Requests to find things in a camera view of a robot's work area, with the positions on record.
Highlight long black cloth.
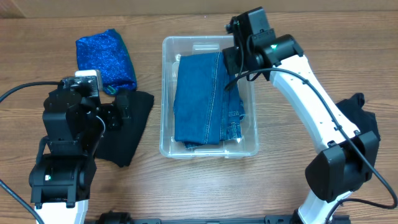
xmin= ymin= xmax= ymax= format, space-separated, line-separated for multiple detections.
xmin=95 ymin=91 xmax=154 ymax=167

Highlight blue denim jeans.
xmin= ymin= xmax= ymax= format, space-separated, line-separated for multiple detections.
xmin=173 ymin=52 xmax=245 ymax=149

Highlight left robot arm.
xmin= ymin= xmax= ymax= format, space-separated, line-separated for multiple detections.
xmin=29 ymin=76 xmax=129 ymax=223

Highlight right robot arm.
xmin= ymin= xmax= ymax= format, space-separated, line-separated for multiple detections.
xmin=224 ymin=7 xmax=379 ymax=223

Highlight shiny blue sequin cloth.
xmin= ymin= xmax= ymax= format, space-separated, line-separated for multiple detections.
xmin=75 ymin=29 xmax=137 ymax=95

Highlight clear plastic storage bin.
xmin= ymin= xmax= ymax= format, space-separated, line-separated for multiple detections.
xmin=159 ymin=35 xmax=259 ymax=159

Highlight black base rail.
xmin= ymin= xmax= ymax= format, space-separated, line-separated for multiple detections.
xmin=83 ymin=211 xmax=352 ymax=224

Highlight right black cable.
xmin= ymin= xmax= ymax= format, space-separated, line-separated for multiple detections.
xmin=224 ymin=67 xmax=398 ymax=210

